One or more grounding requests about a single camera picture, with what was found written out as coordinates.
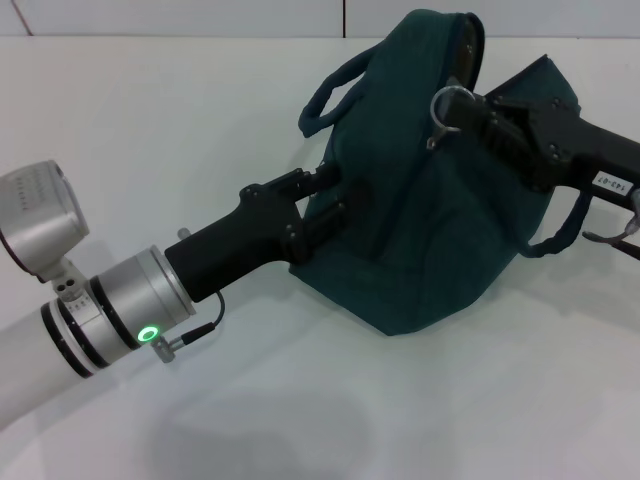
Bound dark teal fabric lunch bag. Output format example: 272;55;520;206
298;9;596;339

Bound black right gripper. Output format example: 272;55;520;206
439;91;640;211

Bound grey cable with metal plug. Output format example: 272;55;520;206
149;291;227;367

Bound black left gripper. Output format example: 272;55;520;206
164;166;375;305

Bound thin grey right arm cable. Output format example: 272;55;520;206
581;189;640;262

